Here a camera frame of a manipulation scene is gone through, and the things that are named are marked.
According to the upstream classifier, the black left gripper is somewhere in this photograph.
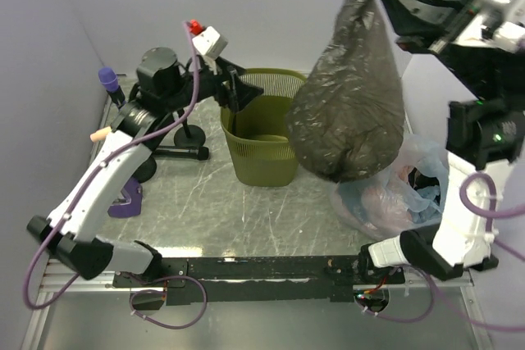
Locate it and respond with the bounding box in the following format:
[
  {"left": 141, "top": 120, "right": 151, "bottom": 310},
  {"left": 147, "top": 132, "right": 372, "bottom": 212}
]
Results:
[{"left": 162, "top": 54, "right": 263, "bottom": 113}]

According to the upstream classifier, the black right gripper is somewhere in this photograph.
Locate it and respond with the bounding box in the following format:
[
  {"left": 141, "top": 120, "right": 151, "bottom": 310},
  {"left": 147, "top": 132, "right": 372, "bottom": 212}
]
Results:
[{"left": 360, "top": 0, "right": 491, "bottom": 92}]

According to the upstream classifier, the grey translucent trash bag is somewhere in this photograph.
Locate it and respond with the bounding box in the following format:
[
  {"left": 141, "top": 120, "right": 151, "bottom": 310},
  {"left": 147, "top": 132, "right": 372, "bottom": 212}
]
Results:
[{"left": 285, "top": 0, "right": 405, "bottom": 183}]

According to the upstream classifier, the translucent bag with clothes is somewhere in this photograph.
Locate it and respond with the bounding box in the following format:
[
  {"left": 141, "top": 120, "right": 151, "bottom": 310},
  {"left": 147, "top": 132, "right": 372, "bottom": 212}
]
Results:
[{"left": 331, "top": 134, "right": 449, "bottom": 240}]

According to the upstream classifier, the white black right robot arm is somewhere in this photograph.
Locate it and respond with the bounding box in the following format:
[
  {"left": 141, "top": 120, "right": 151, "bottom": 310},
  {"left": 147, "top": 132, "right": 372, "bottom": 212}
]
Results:
[{"left": 356, "top": 0, "right": 524, "bottom": 283}]

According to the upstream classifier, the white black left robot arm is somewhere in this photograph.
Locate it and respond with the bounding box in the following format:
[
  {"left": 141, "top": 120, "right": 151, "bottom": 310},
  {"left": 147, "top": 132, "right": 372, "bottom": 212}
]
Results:
[{"left": 27, "top": 48, "right": 263, "bottom": 286}]

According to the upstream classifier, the olive green mesh trash bin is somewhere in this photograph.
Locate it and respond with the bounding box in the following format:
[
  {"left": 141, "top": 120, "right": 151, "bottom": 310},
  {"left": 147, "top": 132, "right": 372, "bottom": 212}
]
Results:
[{"left": 220, "top": 68, "right": 306, "bottom": 187}]

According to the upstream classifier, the purple microphone on stand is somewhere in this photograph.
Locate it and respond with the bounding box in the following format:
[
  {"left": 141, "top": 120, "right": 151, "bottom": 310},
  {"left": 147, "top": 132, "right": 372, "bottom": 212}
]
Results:
[{"left": 98, "top": 67, "right": 126, "bottom": 109}]

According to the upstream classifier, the purple box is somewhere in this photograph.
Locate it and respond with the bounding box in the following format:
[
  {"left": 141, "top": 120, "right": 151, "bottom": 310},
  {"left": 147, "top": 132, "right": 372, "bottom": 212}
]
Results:
[{"left": 107, "top": 178, "right": 143, "bottom": 219}]

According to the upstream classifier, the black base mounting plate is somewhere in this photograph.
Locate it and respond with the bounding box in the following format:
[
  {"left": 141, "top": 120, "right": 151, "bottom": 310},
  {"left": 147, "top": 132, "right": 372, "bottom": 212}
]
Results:
[{"left": 112, "top": 255, "right": 405, "bottom": 306}]

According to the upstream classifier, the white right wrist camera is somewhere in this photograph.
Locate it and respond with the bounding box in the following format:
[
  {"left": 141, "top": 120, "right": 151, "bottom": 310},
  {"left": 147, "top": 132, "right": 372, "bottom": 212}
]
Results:
[{"left": 455, "top": 0, "right": 524, "bottom": 53}]

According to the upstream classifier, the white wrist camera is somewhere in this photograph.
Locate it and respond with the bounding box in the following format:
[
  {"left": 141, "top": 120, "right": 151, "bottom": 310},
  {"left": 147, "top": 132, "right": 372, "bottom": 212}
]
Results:
[
  {"left": 455, "top": 0, "right": 524, "bottom": 53},
  {"left": 189, "top": 20, "right": 228, "bottom": 60}
]

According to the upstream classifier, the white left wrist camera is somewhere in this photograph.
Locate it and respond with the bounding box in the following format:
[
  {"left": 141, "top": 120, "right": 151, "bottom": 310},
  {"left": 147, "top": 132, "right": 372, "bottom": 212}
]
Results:
[{"left": 189, "top": 20, "right": 228, "bottom": 60}]

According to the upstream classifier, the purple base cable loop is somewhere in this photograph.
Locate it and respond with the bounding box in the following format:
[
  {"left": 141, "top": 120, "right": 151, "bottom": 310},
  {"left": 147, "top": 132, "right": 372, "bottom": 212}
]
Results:
[{"left": 129, "top": 275, "right": 207, "bottom": 330}]

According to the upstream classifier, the aluminium rail frame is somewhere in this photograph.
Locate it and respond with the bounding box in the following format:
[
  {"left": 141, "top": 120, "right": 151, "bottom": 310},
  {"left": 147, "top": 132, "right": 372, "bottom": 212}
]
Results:
[{"left": 23, "top": 273, "right": 492, "bottom": 349}]

